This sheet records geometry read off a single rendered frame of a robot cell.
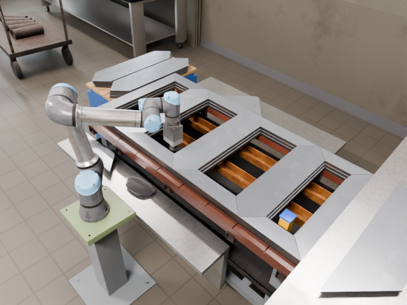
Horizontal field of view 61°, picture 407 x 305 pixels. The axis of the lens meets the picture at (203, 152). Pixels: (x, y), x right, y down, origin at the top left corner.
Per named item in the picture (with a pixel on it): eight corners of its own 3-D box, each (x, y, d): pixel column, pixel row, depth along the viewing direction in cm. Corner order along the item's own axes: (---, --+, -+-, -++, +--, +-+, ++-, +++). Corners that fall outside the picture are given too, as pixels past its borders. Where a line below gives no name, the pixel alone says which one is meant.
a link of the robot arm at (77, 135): (82, 191, 178) (39, 98, 144) (85, 172, 189) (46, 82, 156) (105, 186, 178) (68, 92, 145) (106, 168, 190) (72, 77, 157)
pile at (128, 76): (165, 52, 308) (164, 46, 304) (197, 68, 287) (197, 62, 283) (85, 83, 262) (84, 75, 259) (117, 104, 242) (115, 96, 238)
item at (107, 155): (91, 138, 230) (90, 133, 228) (127, 166, 210) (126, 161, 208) (74, 146, 223) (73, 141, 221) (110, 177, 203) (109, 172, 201)
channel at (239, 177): (137, 108, 260) (136, 102, 256) (342, 240, 175) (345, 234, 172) (128, 112, 255) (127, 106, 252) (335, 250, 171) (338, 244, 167)
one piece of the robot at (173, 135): (188, 117, 170) (188, 144, 180) (177, 110, 175) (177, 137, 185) (172, 124, 164) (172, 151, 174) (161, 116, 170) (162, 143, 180)
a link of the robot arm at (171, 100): (161, 90, 164) (178, 89, 165) (162, 110, 170) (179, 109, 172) (162, 98, 157) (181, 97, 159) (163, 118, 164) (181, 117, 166)
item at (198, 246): (85, 134, 238) (84, 131, 236) (229, 249, 172) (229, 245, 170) (57, 147, 226) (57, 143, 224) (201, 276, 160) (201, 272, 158)
